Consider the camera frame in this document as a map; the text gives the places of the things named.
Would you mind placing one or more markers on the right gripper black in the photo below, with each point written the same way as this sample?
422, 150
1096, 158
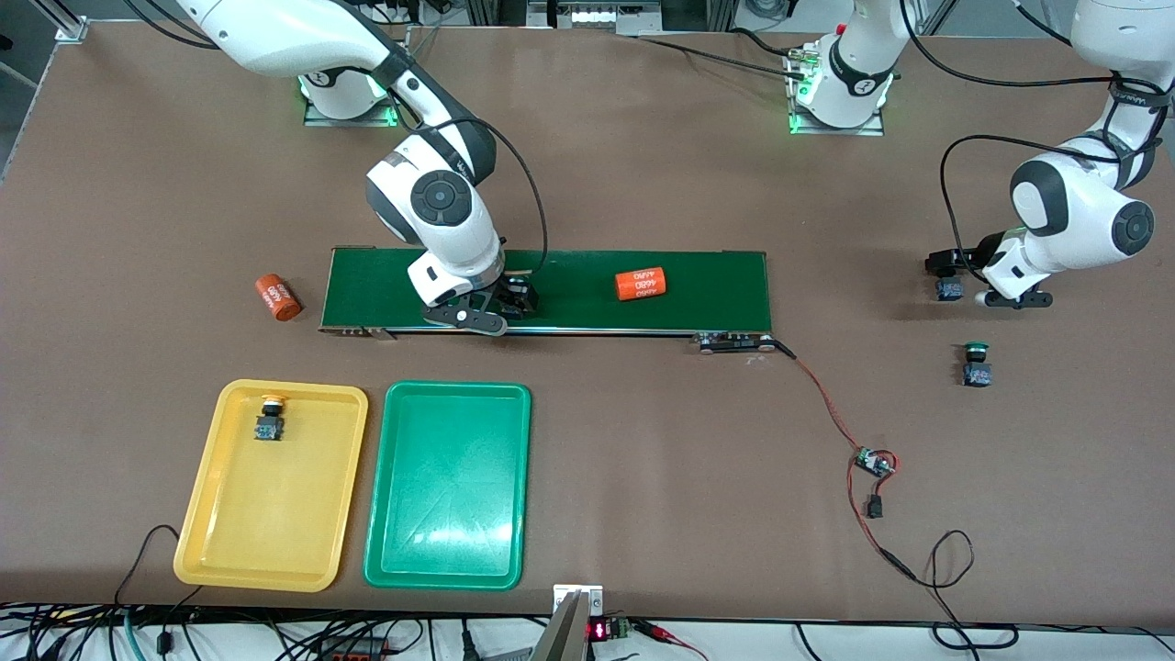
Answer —
516, 292

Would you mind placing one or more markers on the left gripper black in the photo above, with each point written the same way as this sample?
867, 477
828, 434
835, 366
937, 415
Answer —
971, 256

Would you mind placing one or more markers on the yellow push button switch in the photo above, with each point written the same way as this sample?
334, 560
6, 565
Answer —
949, 290
269, 427

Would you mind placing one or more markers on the green push button switch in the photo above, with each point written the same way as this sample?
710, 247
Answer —
978, 374

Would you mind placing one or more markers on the orange cylindrical battery cell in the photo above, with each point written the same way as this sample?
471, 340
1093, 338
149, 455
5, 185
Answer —
278, 297
641, 285

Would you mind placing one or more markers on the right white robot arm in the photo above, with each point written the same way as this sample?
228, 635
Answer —
441, 202

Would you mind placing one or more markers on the green conveyor belt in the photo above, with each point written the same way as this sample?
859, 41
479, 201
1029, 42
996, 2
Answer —
716, 289

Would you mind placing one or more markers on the green plastic tray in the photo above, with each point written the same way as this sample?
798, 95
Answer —
450, 477

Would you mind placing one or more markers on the small circuit board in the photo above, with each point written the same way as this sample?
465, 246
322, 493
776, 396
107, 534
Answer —
872, 462

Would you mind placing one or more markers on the white light fixture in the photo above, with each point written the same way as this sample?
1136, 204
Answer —
597, 16

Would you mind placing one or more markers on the yellow plastic tray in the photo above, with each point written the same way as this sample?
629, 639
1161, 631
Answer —
275, 514

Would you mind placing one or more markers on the red LED display module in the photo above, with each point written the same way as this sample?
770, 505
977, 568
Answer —
597, 632

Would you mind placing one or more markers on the green terminal block module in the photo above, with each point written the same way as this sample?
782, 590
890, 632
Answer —
620, 629

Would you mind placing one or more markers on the red clip lead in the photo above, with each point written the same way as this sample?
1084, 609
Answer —
656, 630

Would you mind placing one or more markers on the black power strip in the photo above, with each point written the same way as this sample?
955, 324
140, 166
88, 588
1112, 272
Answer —
353, 654

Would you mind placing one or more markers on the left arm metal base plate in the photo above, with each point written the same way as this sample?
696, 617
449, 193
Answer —
835, 130

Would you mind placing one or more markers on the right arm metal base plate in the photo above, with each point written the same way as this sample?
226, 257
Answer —
349, 120

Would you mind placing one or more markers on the grey metal mount bracket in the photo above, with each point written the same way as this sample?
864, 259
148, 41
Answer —
560, 633

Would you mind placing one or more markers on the aluminium frame profile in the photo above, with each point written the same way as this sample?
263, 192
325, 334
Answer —
72, 29

